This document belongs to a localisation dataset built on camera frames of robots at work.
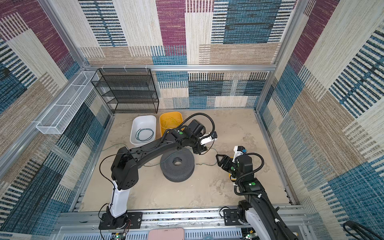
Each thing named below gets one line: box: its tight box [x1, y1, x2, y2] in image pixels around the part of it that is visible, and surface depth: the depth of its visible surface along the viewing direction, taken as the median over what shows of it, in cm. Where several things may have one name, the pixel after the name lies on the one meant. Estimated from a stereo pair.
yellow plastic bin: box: [159, 111, 184, 137], surface depth 114 cm
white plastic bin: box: [130, 115, 157, 148], surface depth 110 cm
